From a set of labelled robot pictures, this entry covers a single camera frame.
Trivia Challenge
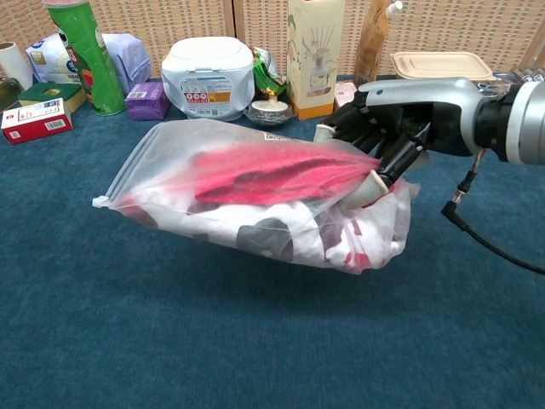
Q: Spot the pink small box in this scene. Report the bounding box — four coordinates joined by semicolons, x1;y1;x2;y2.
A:
334;80;363;112

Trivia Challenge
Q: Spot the green snack packet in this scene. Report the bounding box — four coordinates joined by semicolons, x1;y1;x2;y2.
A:
250;44;289;101

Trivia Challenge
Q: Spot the white blue tissue pack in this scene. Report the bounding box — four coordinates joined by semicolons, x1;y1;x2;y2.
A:
25;32;152;97

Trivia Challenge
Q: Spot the dark green square tin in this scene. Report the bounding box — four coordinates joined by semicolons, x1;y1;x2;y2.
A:
18;82;89;114

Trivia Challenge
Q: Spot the white wet wipes tub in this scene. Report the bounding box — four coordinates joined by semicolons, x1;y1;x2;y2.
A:
161;36;256;123

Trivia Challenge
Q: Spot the red white carton box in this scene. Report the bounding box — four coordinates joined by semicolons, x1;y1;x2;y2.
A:
0;97;73;145

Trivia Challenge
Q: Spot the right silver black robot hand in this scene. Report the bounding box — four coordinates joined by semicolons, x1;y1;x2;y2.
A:
314;77;486;212

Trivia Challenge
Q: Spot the red white patterned garment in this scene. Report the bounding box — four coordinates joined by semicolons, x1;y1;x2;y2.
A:
123;142;410;274

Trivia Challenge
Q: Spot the white paper roll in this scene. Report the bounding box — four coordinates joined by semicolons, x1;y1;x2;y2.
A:
0;41;34;91

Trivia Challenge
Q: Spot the small dark bowl white lid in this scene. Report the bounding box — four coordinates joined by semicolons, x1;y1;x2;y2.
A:
245;93;295;128

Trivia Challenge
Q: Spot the frosted plastic zip bag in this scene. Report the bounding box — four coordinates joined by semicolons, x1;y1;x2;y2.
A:
92;118;421;276

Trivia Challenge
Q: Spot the blue carpet table cover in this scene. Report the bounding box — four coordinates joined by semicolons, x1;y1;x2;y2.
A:
0;74;545;409

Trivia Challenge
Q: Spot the purple small box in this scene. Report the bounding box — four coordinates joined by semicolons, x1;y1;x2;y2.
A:
124;81;171;122

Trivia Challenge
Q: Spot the green chips can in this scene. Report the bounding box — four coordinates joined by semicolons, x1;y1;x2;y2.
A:
43;0;127;117

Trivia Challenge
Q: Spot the orange cream diffuser box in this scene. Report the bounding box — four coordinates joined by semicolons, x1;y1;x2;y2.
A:
286;0;347;121

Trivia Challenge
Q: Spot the woven folding screen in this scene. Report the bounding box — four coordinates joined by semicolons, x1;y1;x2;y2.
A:
0;0;545;80

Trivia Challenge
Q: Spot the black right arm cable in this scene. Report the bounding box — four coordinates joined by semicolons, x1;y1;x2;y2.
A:
440;148;545;276

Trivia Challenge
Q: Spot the beige lidded food container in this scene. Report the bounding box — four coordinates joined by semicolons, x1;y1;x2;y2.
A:
390;50;497;82

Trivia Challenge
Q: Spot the binder clips blister pack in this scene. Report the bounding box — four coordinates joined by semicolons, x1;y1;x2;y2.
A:
508;64;545;86

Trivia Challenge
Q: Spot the brown spout pouch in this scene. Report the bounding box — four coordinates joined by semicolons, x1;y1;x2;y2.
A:
353;0;404;84

